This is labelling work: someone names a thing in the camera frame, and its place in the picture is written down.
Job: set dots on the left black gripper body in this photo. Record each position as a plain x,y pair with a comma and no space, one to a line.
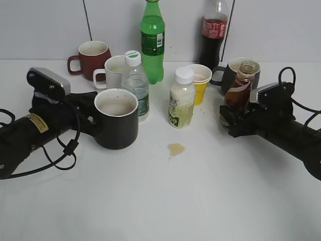
75,112

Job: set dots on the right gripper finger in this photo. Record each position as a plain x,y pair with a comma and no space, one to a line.
232,117

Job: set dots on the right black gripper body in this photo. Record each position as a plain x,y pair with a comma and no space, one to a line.
273,119

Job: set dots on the brown coffee bottle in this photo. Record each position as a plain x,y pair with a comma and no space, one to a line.
237,96

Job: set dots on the black ceramic mug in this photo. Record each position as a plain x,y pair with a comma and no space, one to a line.
116,117

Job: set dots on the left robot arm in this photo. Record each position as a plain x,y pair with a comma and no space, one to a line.
16,146

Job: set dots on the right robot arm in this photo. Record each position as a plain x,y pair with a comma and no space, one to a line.
306,147

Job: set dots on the yellow paper cup stack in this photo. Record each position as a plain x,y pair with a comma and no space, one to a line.
202,76

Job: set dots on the dark grey ceramic mug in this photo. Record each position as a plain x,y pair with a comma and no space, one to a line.
229,73

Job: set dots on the white-capped juice bottle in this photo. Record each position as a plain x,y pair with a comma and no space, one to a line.
182,98

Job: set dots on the red ceramic mug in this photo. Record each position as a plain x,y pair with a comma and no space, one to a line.
91,56

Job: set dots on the white ceramic mug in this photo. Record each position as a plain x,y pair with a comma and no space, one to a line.
113,70

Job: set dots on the clear water bottle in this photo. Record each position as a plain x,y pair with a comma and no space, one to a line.
134,80

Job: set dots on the cola bottle red label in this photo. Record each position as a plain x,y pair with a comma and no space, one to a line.
213,30

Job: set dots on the green soda bottle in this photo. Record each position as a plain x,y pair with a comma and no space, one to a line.
152,29

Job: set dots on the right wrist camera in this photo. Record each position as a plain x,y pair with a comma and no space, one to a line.
270,92

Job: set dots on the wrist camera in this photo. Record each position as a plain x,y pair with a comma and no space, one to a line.
270,92
48,83

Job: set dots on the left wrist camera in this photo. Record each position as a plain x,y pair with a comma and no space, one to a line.
48,83

